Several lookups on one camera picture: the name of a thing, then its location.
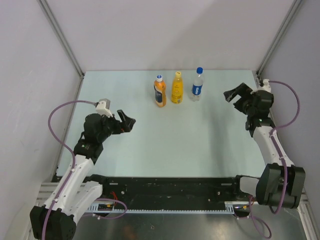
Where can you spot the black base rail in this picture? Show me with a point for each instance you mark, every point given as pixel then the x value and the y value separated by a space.
pixel 172 193

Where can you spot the orange Pocari Sweat bottle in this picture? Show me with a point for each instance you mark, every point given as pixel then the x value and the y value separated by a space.
pixel 160 91

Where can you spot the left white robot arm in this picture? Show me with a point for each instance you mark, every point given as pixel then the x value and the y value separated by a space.
pixel 58 217

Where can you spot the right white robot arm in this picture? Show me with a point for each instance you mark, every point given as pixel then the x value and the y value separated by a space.
pixel 281 183

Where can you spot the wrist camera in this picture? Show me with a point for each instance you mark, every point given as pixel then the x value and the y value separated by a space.
pixel 265 86
pixel 103 108

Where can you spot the yellow juice bottle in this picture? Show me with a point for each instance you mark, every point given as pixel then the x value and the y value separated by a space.
pixel 177 89

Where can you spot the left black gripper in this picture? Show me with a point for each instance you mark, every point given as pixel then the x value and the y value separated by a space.
pixel 125 126

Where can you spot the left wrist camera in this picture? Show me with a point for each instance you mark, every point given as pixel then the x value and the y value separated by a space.
pixel 103 108

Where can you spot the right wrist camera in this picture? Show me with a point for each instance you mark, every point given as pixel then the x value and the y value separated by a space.
pixel 265 86

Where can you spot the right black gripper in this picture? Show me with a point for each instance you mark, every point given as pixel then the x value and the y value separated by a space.
pixel 242 90

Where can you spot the clear Pepsi bottle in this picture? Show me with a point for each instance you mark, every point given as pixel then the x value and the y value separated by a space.
pixel 197 84

